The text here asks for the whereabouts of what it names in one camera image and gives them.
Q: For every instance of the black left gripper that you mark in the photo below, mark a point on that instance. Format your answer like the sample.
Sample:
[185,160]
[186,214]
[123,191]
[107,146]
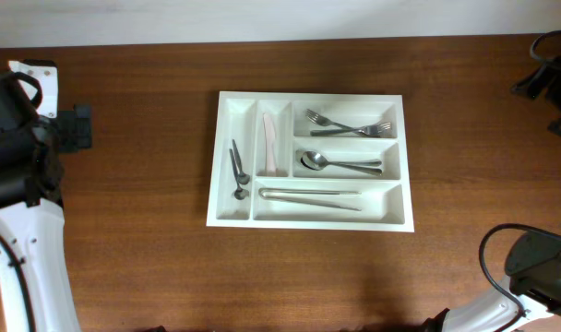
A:
[77,128]

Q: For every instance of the small steel teaspoon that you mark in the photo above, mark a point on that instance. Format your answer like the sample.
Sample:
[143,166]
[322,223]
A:
[243,178]
[239,193]

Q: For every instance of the steel tongs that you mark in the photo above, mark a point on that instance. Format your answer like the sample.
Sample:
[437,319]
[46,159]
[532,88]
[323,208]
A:
[306,197]

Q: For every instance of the pink plastic knife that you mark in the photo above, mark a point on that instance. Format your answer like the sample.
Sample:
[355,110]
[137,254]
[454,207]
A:
[270,134]

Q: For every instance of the steel fork angled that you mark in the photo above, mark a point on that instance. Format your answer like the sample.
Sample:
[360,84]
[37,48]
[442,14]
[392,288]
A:
[321,120]

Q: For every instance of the steel tablespoon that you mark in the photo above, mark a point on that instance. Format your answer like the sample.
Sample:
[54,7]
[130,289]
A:
[363,162]
[317,161]

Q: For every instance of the steel fork straight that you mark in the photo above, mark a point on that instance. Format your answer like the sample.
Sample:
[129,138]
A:
[368,130]

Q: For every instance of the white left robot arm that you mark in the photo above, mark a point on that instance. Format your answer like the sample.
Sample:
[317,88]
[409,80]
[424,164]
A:
[34,284]

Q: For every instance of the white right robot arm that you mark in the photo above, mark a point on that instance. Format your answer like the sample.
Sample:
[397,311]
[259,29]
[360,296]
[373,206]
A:
[531,287]

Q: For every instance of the white cutlery tray organizer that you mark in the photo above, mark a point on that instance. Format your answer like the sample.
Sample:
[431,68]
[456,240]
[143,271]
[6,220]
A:
[385,200]

